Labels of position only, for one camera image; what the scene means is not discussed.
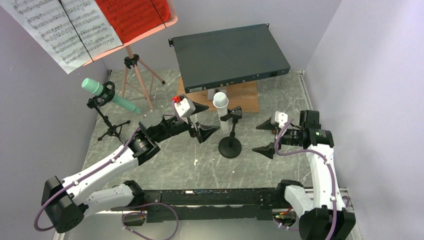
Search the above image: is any mint green microphone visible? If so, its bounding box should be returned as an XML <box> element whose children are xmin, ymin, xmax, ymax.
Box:
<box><xmin>81</xmin><ymin>78</ymin><xmax>141</xmax><ymax>114</ymax></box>

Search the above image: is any white microphone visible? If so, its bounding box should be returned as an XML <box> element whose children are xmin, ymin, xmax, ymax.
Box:
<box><xmin>212</xmin><ymin>92</ymin><xmax>230</xmax><ymax>134</ymax></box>

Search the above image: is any dark rack-mount audio unit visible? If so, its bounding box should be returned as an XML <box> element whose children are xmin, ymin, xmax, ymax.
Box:
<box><xmin>168</xmin><ymin>23</ymin><xmax>291</xmax><ymax>94</ymax></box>

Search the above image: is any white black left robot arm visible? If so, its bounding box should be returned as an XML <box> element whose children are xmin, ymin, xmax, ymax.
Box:
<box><xmin>33</xmin><ymin>98</ymin><xmax>220</xmax><ymax>233</ymax></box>

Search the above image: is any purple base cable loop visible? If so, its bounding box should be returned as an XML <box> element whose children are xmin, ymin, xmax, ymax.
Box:
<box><xmin>121</xmin><ymin>202</ymin><xmax>180</xmax><ymax>240</ymax></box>

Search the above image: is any black round-base mic stand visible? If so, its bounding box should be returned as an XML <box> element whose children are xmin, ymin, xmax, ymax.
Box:
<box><xmin>218</xmin><ymin>106</ymin><xmax>243</xmax><ymax>159</ymax></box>

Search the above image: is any red sheet music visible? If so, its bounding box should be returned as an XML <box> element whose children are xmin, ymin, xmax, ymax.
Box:
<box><xmin>95</xmin><ymin>0</ymin><xmax>172</xmax><ymax>44</ymax></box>

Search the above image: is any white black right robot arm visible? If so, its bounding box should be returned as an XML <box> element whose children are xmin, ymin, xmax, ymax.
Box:
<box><xmin>253</xmin><ymin>110</ymin><xmax>356</xmax><ymax>240</ymax></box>

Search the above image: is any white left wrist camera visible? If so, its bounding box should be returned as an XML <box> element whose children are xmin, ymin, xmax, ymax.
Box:
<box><xmin>171</xmin><ymin>94</ymin><xmax>196</xmax><ymax>119</ymax></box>

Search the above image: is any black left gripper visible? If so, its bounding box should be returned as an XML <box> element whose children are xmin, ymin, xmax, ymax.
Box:
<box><xmin>153</xmin><ymin>101</ymin><xmax>220</xmax><ymax>143</ymax></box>

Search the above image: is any black tripod mic stand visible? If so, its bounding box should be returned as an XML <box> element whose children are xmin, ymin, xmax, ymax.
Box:
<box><xmin>86</xmin><ymin>81</ymin><xmax>132</xmax><ymax>145</ymax></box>

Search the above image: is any wooden board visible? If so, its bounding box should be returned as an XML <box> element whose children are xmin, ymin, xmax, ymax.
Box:
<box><xmin>175</xmin><ymin>77</ymin><xmax>260</xmax><ymax>113</ymax></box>

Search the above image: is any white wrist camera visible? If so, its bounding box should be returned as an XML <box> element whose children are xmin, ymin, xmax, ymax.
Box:
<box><xmin>270</xmin><ymin>111</ymin><xmax>289</xmax><ymax>129</ymax></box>
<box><xmin>171</xmin><ymin>94</ymin><xmax>196</xmax><ymax>119</ymax></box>

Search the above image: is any grey unit support bracket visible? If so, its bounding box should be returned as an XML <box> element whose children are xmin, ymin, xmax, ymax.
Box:
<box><xmin>207</xmin><ymin>86</ymin><xmax>229</xmax><ymax>101</ymax></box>

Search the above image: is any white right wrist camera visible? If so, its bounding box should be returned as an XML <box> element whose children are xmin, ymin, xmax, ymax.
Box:
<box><xmin>270</xmin><ymin>111</ymin><xmax>289</xmax><ymax>129</ymax></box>

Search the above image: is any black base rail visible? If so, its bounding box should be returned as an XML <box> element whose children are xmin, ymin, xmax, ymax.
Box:
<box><xmin>114</xmin><ymin>187</ymin><xmax>290</xmax><ymax>223</ymax></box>

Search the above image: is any pink music stand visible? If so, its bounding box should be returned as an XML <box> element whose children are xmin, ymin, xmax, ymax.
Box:
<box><xmin>85</xmin><ymin>0</ymin><xmax>178</xmax><ymax>111</ymax></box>

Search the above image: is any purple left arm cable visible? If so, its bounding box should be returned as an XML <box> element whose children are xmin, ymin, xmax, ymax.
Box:
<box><xmin>33</xmin><ymin>100</ymin><xmax>186</xmax><ymax>232</ymax></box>

